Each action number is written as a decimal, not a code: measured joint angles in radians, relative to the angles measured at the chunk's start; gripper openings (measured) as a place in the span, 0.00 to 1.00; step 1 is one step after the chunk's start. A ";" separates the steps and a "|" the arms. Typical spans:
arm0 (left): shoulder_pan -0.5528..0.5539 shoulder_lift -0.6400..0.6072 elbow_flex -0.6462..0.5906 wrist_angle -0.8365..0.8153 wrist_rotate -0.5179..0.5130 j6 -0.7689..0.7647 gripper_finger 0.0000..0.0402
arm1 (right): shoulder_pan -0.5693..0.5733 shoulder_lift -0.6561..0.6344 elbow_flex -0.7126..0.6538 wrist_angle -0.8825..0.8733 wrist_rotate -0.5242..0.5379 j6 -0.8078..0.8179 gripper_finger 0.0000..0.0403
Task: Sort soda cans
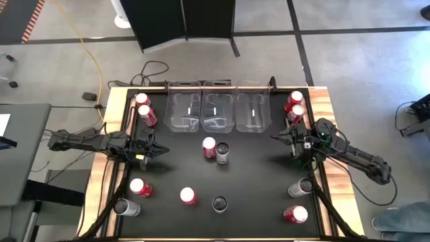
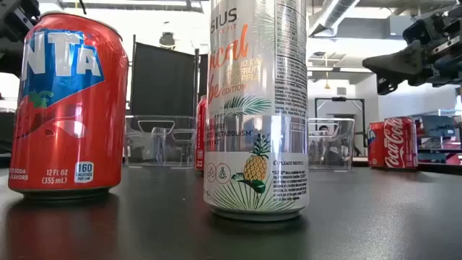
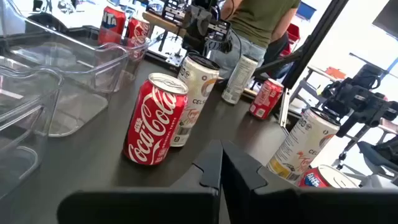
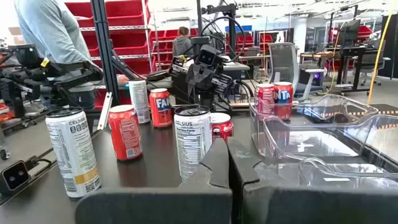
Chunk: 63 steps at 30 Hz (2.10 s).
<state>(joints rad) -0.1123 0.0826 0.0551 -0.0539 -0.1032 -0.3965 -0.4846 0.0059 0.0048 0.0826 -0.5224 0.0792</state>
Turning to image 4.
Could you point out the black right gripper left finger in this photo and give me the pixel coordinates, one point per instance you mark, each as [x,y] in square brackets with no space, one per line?
[155,205]

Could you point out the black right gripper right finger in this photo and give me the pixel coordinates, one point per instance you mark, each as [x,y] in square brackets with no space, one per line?
[311,205]

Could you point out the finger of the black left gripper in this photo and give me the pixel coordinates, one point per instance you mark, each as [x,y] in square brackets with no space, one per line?
[193,76]
[207,79]

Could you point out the red Fanta can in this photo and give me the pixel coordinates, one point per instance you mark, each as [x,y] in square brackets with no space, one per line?
[160,109]
[125,133]
[283,96]

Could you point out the white Celsius energy can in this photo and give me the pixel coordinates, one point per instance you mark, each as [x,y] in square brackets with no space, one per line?
[191,140]
[73,149]
[139,99]

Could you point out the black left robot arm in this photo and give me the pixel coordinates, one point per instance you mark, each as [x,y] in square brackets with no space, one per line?
[203,99]

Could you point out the yellow tag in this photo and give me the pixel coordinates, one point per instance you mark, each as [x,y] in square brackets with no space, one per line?
[182,58]

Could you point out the grey side table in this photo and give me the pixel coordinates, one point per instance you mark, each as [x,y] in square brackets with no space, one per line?
[236,66]

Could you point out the person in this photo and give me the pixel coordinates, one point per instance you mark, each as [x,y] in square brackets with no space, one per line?
[53,31]
[182,43]

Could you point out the clear plastic bin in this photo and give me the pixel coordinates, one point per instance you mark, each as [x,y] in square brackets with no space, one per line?
[339,107]
[326,146]
[342,179]

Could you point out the red Coca-Cola can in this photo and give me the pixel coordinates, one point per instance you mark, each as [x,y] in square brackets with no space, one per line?
[224,127]
[265,96]

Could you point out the red storage bins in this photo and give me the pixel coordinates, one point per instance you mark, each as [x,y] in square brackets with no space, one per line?
[168,34]

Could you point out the grey office chair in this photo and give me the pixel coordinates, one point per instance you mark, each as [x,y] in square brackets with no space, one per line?
[283,62]

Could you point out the person's hand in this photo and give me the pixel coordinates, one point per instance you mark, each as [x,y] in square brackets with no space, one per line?
[123,80]

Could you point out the red bin storage rack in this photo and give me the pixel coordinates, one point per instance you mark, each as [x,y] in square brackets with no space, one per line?
[130,31]

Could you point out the black striped floor mat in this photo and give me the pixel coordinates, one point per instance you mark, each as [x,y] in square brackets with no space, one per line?
[387,107]

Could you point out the black computer monitor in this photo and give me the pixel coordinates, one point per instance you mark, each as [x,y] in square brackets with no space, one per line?
[349,32]

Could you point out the black desk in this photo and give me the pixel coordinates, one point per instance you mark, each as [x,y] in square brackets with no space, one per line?
[357,53]

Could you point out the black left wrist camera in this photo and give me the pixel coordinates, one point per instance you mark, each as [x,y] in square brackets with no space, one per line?
[206,57]

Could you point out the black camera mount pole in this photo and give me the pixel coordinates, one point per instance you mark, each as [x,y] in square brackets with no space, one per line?
[231,31]

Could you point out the black frame strut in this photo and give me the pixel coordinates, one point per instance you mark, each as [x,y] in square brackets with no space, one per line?
[104,53]

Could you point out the silver metal bracket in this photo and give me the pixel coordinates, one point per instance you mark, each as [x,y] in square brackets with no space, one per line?
[105,110]

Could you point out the black table-level camera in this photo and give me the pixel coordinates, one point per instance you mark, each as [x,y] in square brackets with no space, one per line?
[14,177]

